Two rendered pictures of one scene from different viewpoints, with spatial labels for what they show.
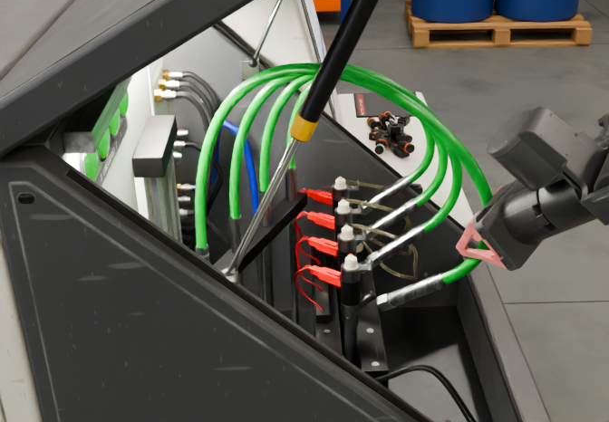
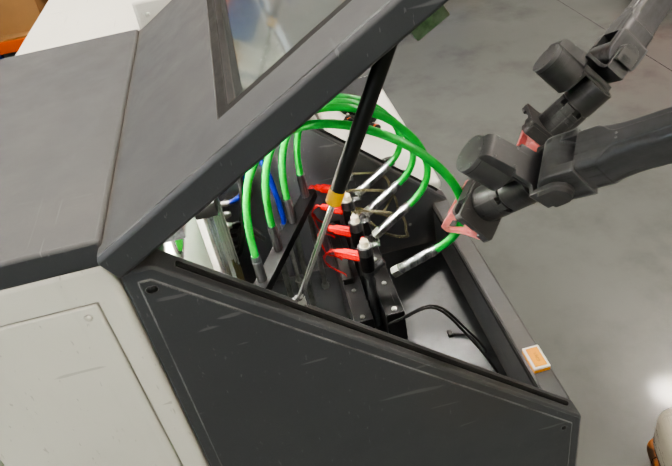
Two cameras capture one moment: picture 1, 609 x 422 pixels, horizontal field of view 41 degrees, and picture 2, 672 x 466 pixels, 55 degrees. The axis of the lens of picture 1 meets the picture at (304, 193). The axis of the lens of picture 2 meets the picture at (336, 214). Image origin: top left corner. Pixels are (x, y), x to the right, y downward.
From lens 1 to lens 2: 0.16 m
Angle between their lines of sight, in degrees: 9
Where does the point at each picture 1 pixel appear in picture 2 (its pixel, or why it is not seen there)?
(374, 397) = (412, 354)
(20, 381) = (169, 403)
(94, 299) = (212, 341)
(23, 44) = (110, 166)
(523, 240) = (490, 220)
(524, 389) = (499, 302)
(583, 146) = (524, 155)
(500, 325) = (473, 256)
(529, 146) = (487, 163)
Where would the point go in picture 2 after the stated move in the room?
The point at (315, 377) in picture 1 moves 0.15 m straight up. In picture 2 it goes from (371, 352) to (356, 268)
